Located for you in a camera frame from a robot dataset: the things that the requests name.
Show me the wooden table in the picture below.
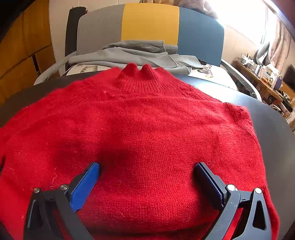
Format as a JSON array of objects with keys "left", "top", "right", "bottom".
[{"left": 234, "top": 60, "right": 295, "bottom": 109}]

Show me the black upright panel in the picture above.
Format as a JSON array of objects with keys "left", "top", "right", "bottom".
[{"left": 65, "top": 6, "right": 87, "bottom": 58}]

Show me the grey hanging cloth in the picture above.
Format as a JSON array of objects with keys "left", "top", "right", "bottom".
[{"left": 254, "top": 42, "right": 271, "bottom": 67}]

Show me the grey garment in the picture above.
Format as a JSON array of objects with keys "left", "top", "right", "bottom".
[{"left": 69, "top": 40, "right": 201, "bottom": 75}]

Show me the bright window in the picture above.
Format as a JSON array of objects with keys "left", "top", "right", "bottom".
[{"left": 214, "top": 0, "right": 277, "bottom": 49}]

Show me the red knit sweater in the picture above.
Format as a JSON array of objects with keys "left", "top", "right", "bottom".
[{"left": 0, "top": 63, "right": 280, "bottom": 240}]

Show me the pink ship print curtain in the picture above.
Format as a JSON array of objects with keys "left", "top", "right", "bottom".
[{"left": 265, "top": 9, "right": 293, "bottom": 72}]

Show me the wooden wardrobe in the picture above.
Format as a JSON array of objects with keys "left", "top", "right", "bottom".
[{"left": 0, "top": 0, "right": 58, "bottom": 102}]

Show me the black television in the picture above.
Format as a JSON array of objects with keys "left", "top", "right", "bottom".
[{"left": 282, "top": 65, "right": 295, "bottom": 87}]

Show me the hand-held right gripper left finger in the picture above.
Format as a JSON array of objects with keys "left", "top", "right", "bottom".
[{"left": 23, "top": 162, "right": 100, "bottom": 240}]

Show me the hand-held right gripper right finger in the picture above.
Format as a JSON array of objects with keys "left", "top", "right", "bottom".
[{"left": 195, "top": 162, "right": 272, "bottom": 240}]

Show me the grey yellow blue armchair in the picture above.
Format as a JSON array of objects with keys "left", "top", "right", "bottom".
[{"left": 33, "top": 3, "right": 263, "bottom": 102}]

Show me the pink starfish print curtain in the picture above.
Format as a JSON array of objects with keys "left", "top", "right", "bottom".
[{"left": 196, "top": 0, "right": 219, "bottom": 19}]

